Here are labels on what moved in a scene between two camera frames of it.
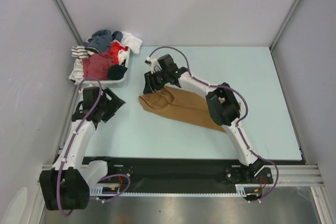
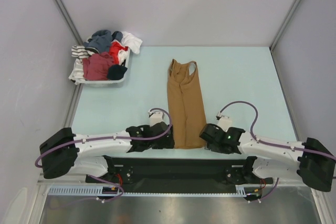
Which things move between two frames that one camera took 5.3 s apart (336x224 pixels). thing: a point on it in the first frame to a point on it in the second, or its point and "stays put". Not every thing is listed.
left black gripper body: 106,113 to 166,142
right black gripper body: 165,75 to 214,148
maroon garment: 95,66 stays put
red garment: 114,48 stays put
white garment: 133,43 stays put
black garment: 116,72 stays put
